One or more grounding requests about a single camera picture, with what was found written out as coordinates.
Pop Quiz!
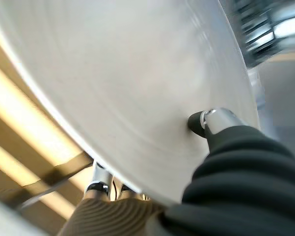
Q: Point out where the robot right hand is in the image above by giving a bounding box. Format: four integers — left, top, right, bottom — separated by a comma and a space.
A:
58, 107, 295, 236

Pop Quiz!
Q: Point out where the cream round plate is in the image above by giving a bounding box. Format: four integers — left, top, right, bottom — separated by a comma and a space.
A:
0, 0, 261, 205

